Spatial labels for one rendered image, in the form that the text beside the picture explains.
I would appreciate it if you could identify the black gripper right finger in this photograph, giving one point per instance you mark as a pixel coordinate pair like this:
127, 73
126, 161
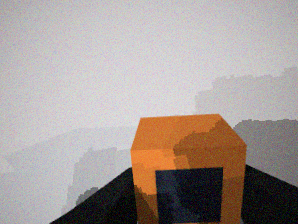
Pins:
267, 200

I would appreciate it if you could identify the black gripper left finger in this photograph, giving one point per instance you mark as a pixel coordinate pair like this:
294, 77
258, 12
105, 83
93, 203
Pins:
114, 203

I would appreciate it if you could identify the brown and orange block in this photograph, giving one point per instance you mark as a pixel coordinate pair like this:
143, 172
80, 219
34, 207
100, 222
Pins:
188, 169

